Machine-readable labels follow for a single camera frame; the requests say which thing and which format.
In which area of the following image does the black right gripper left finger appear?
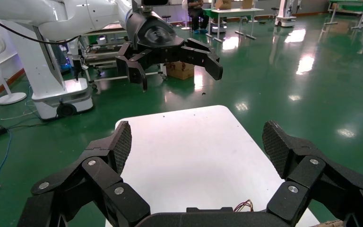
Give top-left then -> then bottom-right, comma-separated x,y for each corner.
30,121 -> 151,225

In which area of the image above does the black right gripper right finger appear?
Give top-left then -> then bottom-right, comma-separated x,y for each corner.
262,120 -> 363,225

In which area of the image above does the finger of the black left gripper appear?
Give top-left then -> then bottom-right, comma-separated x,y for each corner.
115,42 -> 152,92
180,37 -> 224,81

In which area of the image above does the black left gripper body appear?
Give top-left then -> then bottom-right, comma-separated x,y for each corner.
125,11 -> 187,65

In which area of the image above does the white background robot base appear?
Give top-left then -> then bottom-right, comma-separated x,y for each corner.
275,0 -> 298,28

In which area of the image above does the cardboard box on floor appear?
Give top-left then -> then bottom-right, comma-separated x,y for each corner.
165,61 -> 196,80

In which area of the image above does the metal wheeled cart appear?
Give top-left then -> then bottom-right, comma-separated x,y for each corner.
80,23 -> 166,91

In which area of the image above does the seated person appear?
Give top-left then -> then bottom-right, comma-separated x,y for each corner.
188,0 -> 210,35

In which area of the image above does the white work table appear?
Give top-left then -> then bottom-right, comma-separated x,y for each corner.
204,8 -> 265,43

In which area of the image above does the white robot body base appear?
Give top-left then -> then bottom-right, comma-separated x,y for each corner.
25,25 -> 95,121

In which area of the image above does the brown cardboard divider box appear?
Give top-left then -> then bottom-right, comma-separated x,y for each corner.
308,219 -> 346,227

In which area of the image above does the white standing fan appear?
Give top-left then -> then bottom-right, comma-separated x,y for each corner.
0,25 -> 27,105

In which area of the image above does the green topped work table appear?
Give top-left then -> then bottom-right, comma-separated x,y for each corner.
324,0 -> 363,30

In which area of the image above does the thin colourful wires black connector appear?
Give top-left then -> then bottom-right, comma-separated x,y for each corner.
233,199 -> 255,213

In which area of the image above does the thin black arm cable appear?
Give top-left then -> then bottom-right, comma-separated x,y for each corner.
0,16 -> 79,44

